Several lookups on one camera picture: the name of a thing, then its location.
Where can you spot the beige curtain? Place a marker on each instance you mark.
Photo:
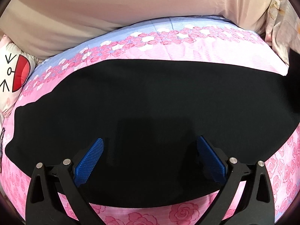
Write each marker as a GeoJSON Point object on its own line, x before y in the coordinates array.
{"type": "Point", "coordinates": [44, 28]}

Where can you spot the black pants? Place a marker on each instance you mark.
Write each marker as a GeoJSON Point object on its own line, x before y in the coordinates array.
{"type": "Point", "coordinates": [150, 113]}

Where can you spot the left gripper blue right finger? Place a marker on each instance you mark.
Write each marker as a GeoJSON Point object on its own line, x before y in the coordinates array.
{"type": "Point", "coordinates": [256, 205]}

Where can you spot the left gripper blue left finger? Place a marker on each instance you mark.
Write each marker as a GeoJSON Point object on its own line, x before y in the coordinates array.
{"type": "Point", "coordinates": [53, 196]}

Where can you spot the floral fabric at right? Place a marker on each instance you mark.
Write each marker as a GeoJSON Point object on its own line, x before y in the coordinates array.
{"type": "Point", "coordinates": [282, 28]}

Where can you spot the white cartoon cat pillow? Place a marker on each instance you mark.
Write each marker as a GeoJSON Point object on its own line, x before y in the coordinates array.
{"type": "Point", "coordinates": [15, 68]}

